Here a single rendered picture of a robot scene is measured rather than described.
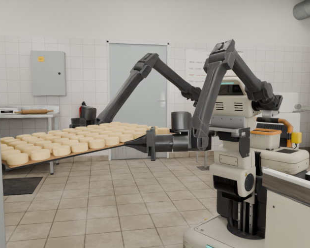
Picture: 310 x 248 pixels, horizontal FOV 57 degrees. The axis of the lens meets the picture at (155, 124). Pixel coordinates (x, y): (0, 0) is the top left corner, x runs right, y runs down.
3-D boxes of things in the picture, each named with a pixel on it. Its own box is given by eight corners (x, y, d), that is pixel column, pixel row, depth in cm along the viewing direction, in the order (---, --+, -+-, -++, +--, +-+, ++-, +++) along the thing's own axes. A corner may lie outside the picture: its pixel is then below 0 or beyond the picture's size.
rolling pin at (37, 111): (15, 114, 405) (15, 110, 404) (14, 114, 410) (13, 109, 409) (54, 113, 441) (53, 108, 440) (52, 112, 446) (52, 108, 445)
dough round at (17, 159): (12, 167, 69) (11, 158, 69) (3, 164, 73) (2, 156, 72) (32, 162, 73) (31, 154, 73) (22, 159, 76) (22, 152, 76)
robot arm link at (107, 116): (154, 69, 147) (142, 68, 155) (147, 62, 143) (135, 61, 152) (104, 138, 138) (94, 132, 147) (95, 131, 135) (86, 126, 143)
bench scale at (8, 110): (-5, 114, 406) (-6, 108, 406) (-1, 113, 437) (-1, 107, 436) (18, 114, 416) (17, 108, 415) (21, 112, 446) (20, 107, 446)
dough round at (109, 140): (118, 145, 89) (117, 139, 89) (102, 145, 90) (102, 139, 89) (120, 141, 94) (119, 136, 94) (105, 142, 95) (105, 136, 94)
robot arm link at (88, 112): (105, 133, 139) (97, 129, 145) (109, 110, 137) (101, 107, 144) (82, 132, 131) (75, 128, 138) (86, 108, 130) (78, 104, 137)
